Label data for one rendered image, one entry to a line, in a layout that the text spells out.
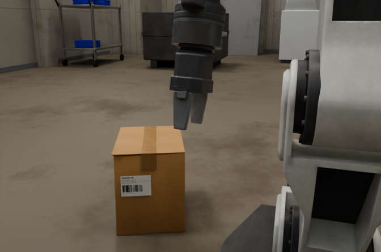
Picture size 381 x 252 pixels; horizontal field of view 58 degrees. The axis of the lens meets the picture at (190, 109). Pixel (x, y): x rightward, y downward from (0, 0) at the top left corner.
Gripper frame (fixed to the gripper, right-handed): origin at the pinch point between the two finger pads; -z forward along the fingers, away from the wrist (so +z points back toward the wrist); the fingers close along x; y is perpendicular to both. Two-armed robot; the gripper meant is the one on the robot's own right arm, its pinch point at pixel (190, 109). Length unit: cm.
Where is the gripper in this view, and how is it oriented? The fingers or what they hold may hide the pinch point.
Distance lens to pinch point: 60.4
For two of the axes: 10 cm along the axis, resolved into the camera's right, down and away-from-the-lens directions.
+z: 1.0, -9.9, -0.8
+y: 9.6, 1.1, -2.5
